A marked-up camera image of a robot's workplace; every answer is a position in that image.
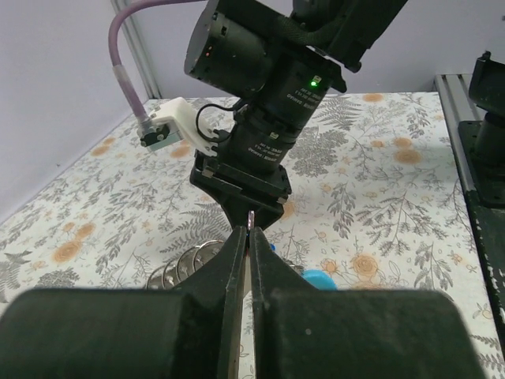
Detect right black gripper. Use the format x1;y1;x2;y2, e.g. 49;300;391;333
189;156;292;229

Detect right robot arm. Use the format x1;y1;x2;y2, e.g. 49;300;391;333
185;0;405;228

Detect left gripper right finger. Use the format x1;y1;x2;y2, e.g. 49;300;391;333
249;228;484;378

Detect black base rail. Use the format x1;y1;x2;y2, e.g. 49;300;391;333
458;51;504;343

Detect silver keys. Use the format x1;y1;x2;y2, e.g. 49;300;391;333
145;211;257;291

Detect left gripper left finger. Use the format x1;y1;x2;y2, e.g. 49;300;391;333
1;227;247;378

